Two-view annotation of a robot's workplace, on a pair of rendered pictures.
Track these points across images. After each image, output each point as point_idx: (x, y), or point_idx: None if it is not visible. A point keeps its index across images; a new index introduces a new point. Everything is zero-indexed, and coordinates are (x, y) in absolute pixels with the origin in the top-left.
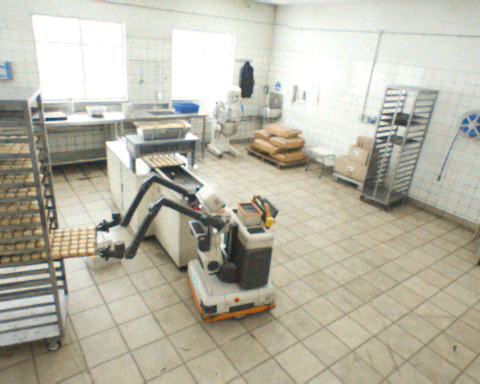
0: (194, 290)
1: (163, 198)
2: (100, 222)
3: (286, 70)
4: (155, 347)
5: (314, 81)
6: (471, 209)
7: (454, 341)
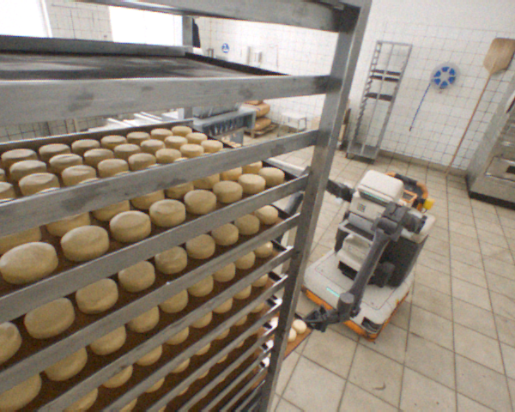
0: (330, 305)
1: (408, 209)
2: None
3: (234, 29)
4: (351, 404)
5: (271, 41)
6: (436, 152)
7: None
